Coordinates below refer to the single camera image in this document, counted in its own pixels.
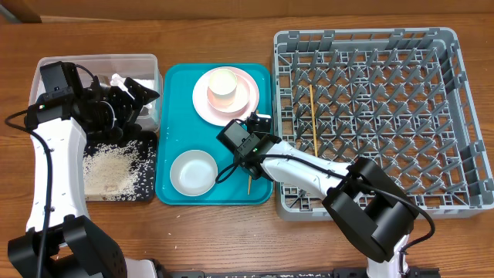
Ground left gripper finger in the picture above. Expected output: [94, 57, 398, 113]
[123, 77, 160, 108]
[123, 103, 144, 127]

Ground white napkin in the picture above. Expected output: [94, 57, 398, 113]
[110, 73, 154, 92]

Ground cream paper cup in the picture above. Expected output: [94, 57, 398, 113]
[208, 68, 238, 98]

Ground wooden chopstick diagonal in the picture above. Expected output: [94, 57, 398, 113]
[309, 85, 319, 157]

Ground wooden chopstick straight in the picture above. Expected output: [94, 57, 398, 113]
[248, 176, 252, 195]

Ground pile of rice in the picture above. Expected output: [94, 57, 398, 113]
[83, 139, 157, 202]

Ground white bowl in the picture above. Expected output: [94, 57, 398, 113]
[170, 150, 218, 197]

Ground pink small bowl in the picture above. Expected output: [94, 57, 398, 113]
[208, 76, 250, 114]

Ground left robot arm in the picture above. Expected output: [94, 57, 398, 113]
[8, 76, 166, 277]

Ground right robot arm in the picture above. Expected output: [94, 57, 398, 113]
[225, 119, 418, 277]

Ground grey dishwasher rack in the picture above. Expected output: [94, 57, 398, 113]
[272, 27, 493, 219]

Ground clear plastic bin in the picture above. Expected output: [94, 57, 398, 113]
[37, 53, 163, 133]

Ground pink plate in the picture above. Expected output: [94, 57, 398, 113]
[192, 66, 260, 126]

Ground black plastic tray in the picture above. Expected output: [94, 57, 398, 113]
[83, 131, 159, 203]

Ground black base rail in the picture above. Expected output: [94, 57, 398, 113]
[165, 266, 441, 278]

